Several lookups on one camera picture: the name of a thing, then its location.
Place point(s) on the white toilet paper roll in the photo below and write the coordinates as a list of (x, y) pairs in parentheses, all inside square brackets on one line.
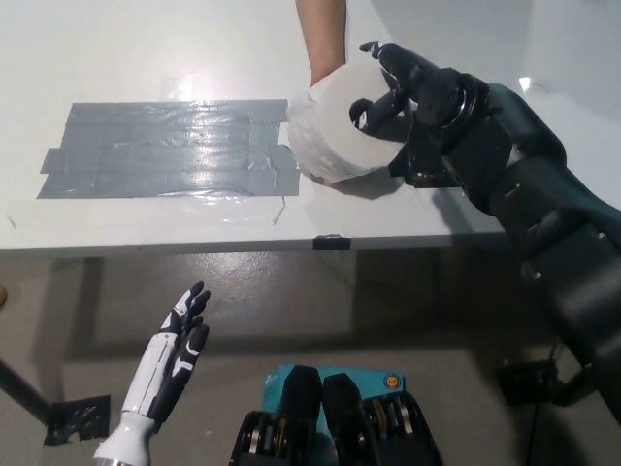
[(325, 131)]

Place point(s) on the black floor tape patch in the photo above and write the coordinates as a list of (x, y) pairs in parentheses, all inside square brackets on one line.
[(529, 383), (75, 420)]

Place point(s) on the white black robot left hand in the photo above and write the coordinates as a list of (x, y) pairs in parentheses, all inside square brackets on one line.
[(160, 374)]

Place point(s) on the black diagonal metal bar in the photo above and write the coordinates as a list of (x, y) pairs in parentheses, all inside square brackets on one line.
[(24, 393)]

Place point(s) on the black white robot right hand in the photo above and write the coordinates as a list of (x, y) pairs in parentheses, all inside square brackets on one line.
[(432, 92)]

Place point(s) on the grey duct tape patch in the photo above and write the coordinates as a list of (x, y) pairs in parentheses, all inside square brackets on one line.
[(165, 150)]

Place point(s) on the clear plastic tape film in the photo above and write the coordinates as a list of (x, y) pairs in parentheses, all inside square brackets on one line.
[(218, 209)]

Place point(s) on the small black tape strip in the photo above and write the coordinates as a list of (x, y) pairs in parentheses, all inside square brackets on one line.
[(331, 242)]

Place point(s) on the person's bare hand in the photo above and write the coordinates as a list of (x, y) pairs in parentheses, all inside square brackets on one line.
[(326, 73)]

